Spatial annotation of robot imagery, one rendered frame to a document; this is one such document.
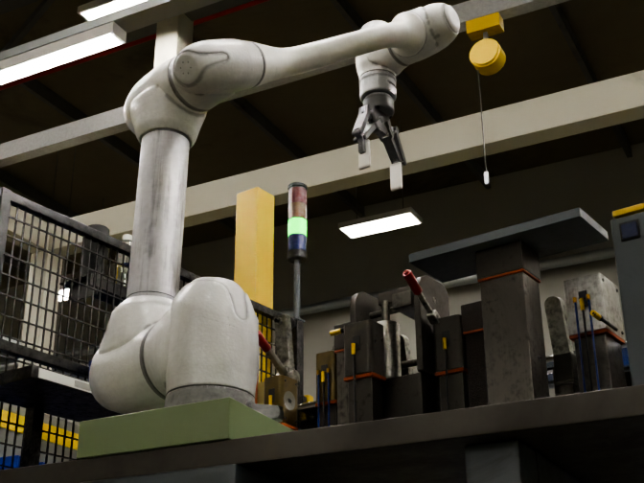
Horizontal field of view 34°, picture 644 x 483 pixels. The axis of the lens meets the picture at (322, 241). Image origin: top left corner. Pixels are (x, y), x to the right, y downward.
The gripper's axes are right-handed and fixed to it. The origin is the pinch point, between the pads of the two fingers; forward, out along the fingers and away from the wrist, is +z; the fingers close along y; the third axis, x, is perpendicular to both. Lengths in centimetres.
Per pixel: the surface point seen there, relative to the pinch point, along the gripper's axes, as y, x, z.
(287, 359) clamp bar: 9, 34, 36
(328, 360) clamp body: 1.9, 17.0, 41.5
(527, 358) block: -12, -38, 55
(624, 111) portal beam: 311, 38, -181
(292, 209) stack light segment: 85, 91, -50
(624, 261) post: -12, -58, 41
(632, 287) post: -12, -59, 46
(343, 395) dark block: 0, 12, 51
